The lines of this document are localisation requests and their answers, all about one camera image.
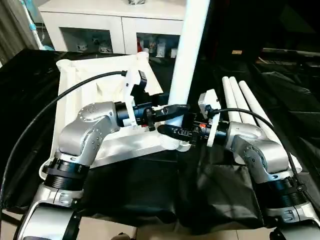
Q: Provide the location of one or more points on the white plastic table top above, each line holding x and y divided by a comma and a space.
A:
95, 85

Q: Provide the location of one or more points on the white plastic table leg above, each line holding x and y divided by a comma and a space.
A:
260, 110
241, 100
190, 55
229, 95

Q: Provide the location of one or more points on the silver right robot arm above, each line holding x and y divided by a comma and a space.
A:
265, 155

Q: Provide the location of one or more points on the black plastic mat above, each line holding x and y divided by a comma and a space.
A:
160, 190

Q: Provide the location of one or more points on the small tan tag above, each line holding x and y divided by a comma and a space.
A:
237, 52

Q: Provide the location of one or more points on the white cabinet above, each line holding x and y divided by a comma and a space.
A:
100, 22

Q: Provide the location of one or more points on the small grey object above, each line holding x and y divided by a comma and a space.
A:
136, 2

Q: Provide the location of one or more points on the grey curtain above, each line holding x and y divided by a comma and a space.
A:
15, 30

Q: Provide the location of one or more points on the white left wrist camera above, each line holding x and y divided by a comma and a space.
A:
134, 87

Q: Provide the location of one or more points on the black metal rail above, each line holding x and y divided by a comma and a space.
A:
290, 51

